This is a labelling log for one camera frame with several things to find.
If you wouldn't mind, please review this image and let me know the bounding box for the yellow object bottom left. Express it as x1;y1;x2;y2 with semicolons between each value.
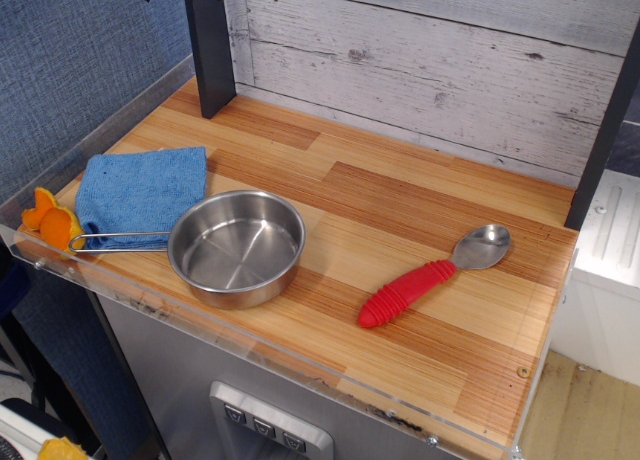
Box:
36;437;89;460

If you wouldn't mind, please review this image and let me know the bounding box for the blue folded cloth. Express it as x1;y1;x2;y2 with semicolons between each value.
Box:
75;147;207;250

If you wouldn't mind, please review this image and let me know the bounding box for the stainless steel saucepan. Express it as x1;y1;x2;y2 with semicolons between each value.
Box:
68;190;307;310

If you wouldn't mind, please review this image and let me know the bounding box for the clear acrylic front guard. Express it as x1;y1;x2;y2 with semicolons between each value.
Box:
1;227;529;459

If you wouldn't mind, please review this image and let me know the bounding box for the stainless steel cabinet front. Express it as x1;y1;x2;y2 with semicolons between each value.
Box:
98;296;452;459

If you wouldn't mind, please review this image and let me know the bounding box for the silver button control panel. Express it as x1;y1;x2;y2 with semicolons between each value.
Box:
209;381;334;459

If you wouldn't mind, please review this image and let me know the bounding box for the white ridged appliance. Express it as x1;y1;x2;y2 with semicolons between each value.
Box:
550;170;639;385

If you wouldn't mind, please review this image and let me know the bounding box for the dark grey left post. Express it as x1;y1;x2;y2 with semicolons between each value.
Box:
184;0;236;119

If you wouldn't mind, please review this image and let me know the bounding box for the dark grey post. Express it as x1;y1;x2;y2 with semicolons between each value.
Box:
184;0;236;119
564;25;640;231

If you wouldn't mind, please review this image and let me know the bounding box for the red handled metal spoon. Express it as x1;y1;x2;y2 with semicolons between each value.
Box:
357;224;511;328

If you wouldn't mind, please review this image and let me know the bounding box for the dark grey right post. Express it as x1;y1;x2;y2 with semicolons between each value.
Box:
564;25;640;231

